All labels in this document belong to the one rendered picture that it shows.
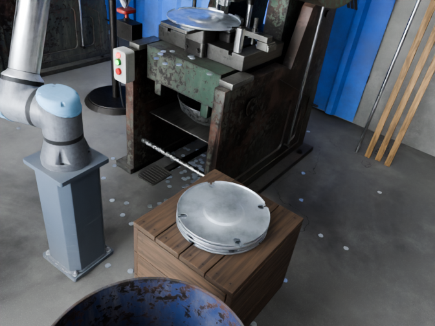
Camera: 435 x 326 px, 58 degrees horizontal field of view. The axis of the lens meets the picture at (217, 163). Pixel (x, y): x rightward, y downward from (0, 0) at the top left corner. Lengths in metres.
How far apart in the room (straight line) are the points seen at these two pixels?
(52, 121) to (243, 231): 0.63
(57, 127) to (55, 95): 0.09
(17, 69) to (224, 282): 0.83
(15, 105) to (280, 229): 0.87
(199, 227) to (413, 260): 1.06
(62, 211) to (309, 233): 1.04
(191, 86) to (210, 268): 0.76
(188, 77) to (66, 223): 0.71
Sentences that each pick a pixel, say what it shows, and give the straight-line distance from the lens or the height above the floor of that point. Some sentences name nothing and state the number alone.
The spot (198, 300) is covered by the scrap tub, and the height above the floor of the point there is 0.44.
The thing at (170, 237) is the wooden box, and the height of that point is 0.35.
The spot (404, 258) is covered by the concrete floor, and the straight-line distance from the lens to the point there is 1.91.
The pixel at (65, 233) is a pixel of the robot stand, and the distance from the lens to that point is 1.41.
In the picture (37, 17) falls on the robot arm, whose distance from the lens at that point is 1.28.
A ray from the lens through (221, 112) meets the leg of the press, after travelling 1.44.
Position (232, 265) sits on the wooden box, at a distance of 1.13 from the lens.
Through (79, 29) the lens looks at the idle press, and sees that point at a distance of 3.16.
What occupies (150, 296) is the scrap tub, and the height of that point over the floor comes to 0.42.
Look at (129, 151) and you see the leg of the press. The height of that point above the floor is 0.12.
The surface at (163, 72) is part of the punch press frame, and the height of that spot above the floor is 0.55.
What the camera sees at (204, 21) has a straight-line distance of 1.57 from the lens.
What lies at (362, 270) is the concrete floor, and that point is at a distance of 1.76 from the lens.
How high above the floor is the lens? 1.20
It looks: 35 degrees down
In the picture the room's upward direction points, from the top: 8 degrees clockwise
